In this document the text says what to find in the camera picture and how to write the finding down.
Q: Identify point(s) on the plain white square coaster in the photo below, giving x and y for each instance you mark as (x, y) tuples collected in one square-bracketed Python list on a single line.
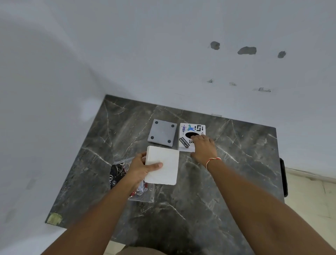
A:
[(168, 165)]

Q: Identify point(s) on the person's left hand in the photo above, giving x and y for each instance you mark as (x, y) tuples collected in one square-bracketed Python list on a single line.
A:
[(136, 170)]

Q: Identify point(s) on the person's right forearm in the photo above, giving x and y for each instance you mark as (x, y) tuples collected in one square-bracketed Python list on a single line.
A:
[(262, 210)]

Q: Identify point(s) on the clear plastic bag of stickers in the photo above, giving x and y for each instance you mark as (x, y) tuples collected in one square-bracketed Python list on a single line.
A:
[(118, 173)]

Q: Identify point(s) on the person's right hand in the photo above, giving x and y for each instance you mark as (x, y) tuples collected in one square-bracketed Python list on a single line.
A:
[(206, 151)]

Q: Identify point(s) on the person's left thumb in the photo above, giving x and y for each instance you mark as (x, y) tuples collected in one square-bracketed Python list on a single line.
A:
[(154, 166)]

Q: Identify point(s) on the yellowish tape patch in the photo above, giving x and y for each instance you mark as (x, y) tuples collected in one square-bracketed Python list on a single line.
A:
[(54, 218)]

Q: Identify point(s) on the white coaster with stickers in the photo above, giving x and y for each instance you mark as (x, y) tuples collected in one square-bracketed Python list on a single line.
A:
[(186, 141)]

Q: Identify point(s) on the grey square coaster black feet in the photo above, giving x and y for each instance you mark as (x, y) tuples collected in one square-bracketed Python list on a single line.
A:
[(162, 132)]

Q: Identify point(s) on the person's left forearm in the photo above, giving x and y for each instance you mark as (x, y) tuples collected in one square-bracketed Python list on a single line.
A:
[(99, 215)]

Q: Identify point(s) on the black chair edge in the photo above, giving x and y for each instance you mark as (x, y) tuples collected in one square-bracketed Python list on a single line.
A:
[(284, 178)]

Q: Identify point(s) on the person's right thumb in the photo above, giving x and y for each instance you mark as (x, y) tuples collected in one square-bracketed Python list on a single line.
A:
[(193, 155)]

